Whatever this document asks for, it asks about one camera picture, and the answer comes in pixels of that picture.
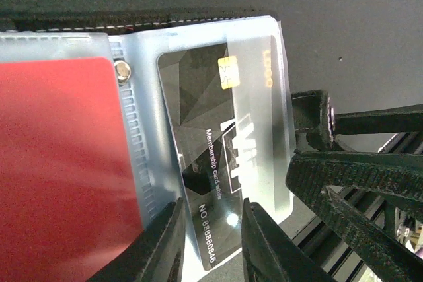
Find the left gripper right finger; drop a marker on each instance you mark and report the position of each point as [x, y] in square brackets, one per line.
[269, 254]

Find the black membership card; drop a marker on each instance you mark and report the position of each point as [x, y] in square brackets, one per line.
[230, 123]

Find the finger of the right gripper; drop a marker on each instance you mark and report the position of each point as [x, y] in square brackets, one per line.
[357, 176]
[395, 120]

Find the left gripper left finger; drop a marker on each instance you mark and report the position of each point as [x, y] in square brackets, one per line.
[157, 254]

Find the black card holder wallet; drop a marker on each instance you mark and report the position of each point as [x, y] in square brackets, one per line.
[136, 115]

